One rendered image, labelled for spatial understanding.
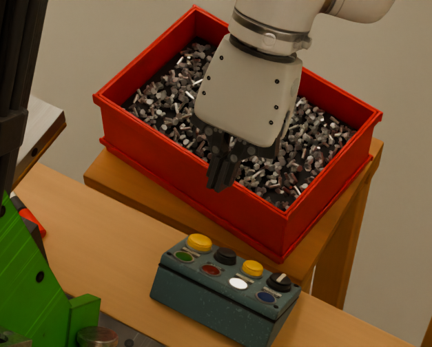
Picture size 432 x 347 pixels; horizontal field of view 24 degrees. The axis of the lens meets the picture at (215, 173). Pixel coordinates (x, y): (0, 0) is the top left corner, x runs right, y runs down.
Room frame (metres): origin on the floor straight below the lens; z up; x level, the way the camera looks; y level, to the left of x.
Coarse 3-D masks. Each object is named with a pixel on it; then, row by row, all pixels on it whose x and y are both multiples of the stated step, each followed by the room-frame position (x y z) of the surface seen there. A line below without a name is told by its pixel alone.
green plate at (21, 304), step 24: (0, 216) 0.44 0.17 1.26; (0, 240) 0.42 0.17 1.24; (24, 240) 0.44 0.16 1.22; (0, 264) 0.41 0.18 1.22; (24, 264) 0.43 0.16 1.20; (0, 288) 0.40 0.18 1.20; (24, 288) 0.41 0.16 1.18; (48, 288) 0.43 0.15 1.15; (0, 312) 0.39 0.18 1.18; (24, 312) 0.40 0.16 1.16; (48, 312) 0.41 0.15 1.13; (48, 336) 0.40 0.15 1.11
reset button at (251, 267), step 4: (248, 260) 0.58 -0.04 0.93; (252, 260) 0.58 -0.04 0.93; (244, 264) 0.58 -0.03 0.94; (248, 264) 0.57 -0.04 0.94; (252, 264) 0.58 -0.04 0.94; (256, 264) 0.58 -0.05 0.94; (260, 264) 0.58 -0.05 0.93; (244, 268) 0.57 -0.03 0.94; (248, 268) 0.57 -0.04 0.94; (252, 268) 0.57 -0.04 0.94; (256, 268) 0.57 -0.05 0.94; (260, 268) 0.57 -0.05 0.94; (248, 272) 0.57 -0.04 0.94; (252, 272) 0.57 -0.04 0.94; (256, 272) 0.57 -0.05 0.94; (260, 272) 0.57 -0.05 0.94
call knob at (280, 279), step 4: (272, 276) 0.56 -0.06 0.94; (276, 276) 0.56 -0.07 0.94; (280, 276) 0.56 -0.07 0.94; (284, 276) 0.56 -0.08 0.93; (268, 280) 0.56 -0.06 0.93; (272, 280) 0.56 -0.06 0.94; (276, 280) 0.55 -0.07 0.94; (280, 280) 0.55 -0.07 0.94; (284, 280) 0.55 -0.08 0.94; (288, 280) 0.56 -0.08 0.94; (272, 284) 0.55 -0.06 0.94; (276, 284) 0.55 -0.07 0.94; (280, 284) 0.55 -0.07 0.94; (284, 284) 0.55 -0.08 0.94; (288, 284) 0.55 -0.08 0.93; (280, 288) 0.55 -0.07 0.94; (284, 288) 0.55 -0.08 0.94; (288, 288) 0.55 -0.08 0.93
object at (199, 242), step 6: (192, 234) 0.62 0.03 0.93; (198, 234) 0.62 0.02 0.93; (192, 240) 0.61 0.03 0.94; (198, 240) 0.61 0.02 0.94; (204, 240) 0.61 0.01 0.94; (210, 240) 0.61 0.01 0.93; (192, 246) 0.60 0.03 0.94; (198, 246) 0.60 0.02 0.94; (204, 246) 0.60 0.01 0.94; (210, 246) 0.60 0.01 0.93
